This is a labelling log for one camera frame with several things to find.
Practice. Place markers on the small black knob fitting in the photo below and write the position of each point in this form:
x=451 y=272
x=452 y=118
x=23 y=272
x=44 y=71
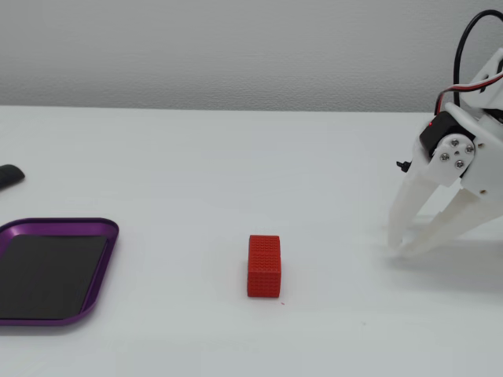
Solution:
x=402 y=167

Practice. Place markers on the black rounded object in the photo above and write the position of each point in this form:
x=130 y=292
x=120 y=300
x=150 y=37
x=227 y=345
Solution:
x=11 y=176

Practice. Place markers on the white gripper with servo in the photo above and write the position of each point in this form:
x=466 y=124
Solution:
x=452 y=155

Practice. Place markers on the purple tray with black pad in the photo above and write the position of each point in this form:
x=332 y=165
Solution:
x=47 y=275

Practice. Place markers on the red textured cube block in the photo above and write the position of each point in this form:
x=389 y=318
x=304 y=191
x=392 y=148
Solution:
x=264 y=267

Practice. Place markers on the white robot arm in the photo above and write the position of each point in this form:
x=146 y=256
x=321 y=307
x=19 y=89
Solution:
x=493 y=63

